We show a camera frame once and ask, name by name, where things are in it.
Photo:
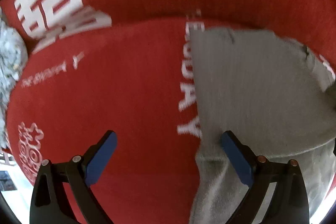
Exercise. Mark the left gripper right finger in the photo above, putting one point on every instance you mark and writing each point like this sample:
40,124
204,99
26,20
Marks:
289,202

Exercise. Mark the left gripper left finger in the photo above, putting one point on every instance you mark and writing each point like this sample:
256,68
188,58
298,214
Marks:
50,204

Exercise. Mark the grey knit sweater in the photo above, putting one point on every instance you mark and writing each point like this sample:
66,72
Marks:
272,94

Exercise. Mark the red seat cushion white print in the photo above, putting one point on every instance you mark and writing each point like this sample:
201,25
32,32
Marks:
59,110

